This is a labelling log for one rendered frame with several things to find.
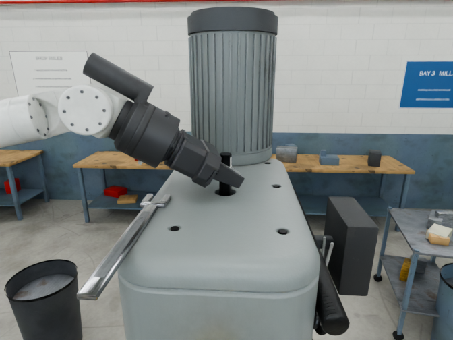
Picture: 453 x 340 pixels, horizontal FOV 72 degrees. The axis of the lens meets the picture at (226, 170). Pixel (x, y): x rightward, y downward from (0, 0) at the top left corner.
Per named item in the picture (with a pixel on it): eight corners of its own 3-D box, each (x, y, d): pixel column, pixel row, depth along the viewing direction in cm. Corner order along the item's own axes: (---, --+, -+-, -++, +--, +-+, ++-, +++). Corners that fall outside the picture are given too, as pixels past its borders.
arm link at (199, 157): (191, 178, 59) (133, 150, 55) (216, 134, 57) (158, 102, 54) (199, 204, 47) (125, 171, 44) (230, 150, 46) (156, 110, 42)
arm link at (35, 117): (119, 126, 45) (21, 146, 43) (126, 118, 53) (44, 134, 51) (106, 80, 42) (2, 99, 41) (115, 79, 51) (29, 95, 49)
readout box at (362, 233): (373, 297, 83) (385, 227, 76) (338, 296, 83) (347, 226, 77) (349, 255, 102) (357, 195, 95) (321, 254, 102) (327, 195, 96)
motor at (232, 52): (275, 167, 68) (283, 5, 58) (185, 165, 69) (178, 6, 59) (269, 146, 87) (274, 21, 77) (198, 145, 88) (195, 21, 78)
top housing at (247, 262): (321, 383, 38) (335, 271, 33) (110, 371, 39) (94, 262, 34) (280, 213, 82) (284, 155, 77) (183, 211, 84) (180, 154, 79)
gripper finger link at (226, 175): (236, 189, 54) (205, 174, 52) (245, 174, 53) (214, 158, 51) (238, 193, 52) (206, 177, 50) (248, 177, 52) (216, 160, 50)
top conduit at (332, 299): (348, 338, 39) (352, 315, 38) (314, 336, 39) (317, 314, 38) (294, 197, 82) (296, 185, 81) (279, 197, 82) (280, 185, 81)
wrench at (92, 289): (107, 302, 28) (106, 294, 28) (66, 299, 29) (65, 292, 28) (170, 198, 52) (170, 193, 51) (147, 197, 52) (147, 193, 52)
